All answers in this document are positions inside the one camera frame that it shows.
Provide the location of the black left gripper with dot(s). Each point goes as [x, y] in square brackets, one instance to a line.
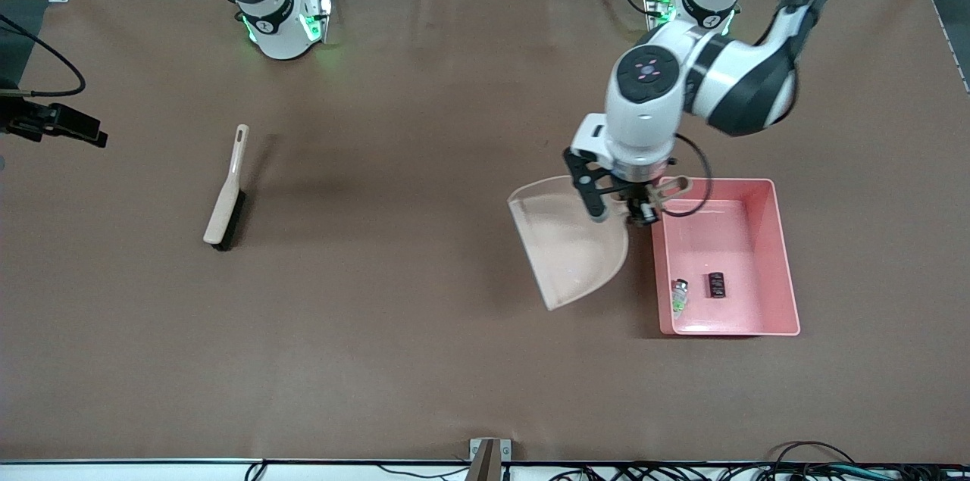
[639, 195]

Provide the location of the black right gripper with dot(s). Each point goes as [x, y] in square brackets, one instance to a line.
[32, 120]

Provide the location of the beige plastic dustpan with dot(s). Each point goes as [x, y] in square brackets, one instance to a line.
[568, 254]

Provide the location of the white electrical switch part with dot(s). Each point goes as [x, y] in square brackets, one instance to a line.
[680, 297]

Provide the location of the small black electronic component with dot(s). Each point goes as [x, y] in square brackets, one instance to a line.
[718, 285]

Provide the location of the beige hand brush black bristles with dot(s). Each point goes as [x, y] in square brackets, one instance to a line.
[225, 204]

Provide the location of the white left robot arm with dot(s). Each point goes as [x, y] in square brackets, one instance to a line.
[644, 117]

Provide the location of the pink plastic bin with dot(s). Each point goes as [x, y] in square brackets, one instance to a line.
[750, 238]

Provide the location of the left base green-lit connector box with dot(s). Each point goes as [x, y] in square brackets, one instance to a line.
[658, 7]

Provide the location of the base green-lit connector box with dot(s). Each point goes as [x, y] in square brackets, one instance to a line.
[322, 11]
[658, 7]

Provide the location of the right base green-lit connector box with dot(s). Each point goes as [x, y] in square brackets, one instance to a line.
[322, 11]

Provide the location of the brown table mat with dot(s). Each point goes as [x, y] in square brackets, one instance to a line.
[379, 360]

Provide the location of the metal table edge bracket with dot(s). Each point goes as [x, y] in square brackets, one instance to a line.
[489, 454]

